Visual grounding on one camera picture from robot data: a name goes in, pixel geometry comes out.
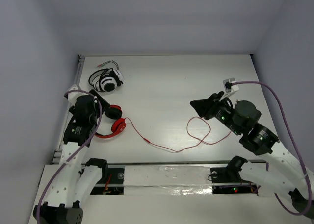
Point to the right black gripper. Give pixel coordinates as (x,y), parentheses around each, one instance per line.
(205,107)

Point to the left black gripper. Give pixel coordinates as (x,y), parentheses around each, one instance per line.
(98,100)

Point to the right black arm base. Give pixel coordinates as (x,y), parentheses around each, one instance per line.
(223,184)

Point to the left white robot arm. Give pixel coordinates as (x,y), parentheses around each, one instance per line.
(62,199)

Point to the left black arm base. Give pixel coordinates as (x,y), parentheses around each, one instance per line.
(113,184)

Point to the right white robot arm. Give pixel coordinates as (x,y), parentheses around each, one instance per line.
(294,181)

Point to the white black headphones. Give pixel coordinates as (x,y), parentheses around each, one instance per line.
(107,77)

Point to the white foil-taped panel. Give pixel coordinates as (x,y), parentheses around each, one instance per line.
(175,180)

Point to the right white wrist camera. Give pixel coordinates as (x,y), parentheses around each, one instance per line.
(230,88)

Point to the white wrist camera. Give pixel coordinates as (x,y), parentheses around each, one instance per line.
(74,94)
(230,88)

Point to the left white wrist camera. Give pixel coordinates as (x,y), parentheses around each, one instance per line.
(74,94)

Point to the aluminium side rail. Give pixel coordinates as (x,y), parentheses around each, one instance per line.
(57,151)

